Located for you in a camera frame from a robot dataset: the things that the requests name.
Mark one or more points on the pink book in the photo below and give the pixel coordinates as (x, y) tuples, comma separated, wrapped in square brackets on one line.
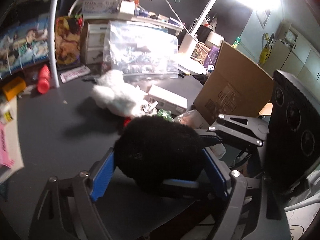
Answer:
[(5, 159)]

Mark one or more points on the white desk shelf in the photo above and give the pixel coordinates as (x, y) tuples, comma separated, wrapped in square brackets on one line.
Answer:
[(132, 18)]

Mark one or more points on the colourful anime picture card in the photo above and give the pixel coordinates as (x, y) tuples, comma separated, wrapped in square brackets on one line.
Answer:
[(67, 39)]

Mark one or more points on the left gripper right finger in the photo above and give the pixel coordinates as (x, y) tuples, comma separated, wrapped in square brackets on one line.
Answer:
[(240, 206)]

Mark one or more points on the red plastic bottle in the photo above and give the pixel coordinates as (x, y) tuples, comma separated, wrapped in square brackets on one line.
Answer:
[(43, 84)]

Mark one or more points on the brown cardboard box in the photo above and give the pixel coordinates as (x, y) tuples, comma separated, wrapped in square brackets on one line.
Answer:
[(237, 86)]

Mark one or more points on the yellow hanging bag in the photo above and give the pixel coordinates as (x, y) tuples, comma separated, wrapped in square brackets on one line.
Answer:
[(267, 47)]

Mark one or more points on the clear zip plastic bag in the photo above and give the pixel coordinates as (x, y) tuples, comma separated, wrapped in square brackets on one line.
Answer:
[(140, 51)]

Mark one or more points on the anime poster board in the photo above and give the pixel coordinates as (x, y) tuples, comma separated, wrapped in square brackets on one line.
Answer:
[(23, 46)]

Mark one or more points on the white curved pole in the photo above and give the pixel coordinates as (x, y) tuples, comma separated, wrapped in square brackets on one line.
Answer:
[(51, 43)]

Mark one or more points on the white drawer unit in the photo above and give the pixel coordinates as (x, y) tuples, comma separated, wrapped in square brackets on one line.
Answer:
[(92, 38)]

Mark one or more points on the orange small container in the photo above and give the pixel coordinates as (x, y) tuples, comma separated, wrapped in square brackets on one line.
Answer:
[(13, 88)]

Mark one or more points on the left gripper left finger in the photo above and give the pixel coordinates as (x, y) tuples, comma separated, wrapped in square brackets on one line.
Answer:
[(53, 219)]

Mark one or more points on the beige wardrobe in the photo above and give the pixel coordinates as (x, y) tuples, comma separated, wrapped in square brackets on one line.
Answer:
[(291, 52)]

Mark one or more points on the white fluffy plush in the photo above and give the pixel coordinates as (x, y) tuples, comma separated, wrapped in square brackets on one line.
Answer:
[(120, 98)]

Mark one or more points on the white rectangular box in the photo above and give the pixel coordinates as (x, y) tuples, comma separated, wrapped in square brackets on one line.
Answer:
[(167, 100)]

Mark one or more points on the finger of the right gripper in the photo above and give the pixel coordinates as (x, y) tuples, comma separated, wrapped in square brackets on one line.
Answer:
[(209, 138)]

